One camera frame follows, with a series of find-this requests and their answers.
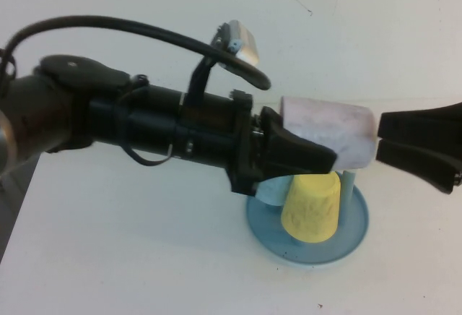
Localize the thin black cable loop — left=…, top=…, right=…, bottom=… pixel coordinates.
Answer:
left=121, top=137, right=175, bottom=167

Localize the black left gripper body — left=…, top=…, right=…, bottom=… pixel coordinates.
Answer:
left=179, top=89, right=269, bottom=197

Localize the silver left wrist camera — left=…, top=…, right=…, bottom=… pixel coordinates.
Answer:
left=210, top=19, right=261, bottom=67

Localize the pink plastic cup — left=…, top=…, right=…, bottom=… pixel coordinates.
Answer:
left=279, top=95, right=378, bottom=171

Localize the blue round cup stand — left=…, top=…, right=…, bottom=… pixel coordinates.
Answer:
left=245, top=169, right=370, bottom=267

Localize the light blue plastic cup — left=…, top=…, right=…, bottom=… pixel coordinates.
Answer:
left=257, top=176, right=290, bottom=207

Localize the thick black left cable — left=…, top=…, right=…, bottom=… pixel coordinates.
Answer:
left=0, top=14, right=272, bottom=91

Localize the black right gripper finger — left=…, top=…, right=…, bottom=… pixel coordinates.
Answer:
left=375, top=137, right=462, bottom=195
left=377, top=100, right=462, bottom=139

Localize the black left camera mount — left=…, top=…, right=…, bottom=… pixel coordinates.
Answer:
left=186, top=56, right=218, bottom=108

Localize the yellow plastic cup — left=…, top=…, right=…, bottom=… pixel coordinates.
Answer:
left=277, top=171, right=342, bottom=246

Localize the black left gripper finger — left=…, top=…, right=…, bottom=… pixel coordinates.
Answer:
left=259, top=106, right=339, bottom=179

